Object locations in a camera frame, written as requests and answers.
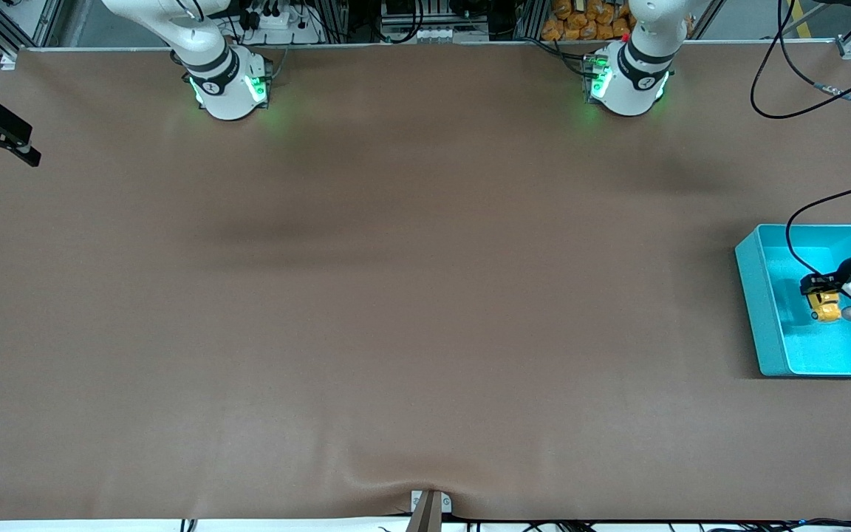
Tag yellow beetle toy car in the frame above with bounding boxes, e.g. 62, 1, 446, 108
810, 292, 842, 323

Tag teal plastic bin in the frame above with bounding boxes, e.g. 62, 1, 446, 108
734, 223, 851, 378

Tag white power strip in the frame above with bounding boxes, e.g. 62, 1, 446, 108
241, 7, 323, 45

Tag orange packets pile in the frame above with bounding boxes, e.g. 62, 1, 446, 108
541, 0, 635, 41

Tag brown table mat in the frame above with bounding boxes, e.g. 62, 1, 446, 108
0, 41, 851, 522

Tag white terminal block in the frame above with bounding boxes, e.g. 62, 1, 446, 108
381, 21, 491, 44

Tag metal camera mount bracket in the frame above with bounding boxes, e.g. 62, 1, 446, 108
409, 489, 454, 532

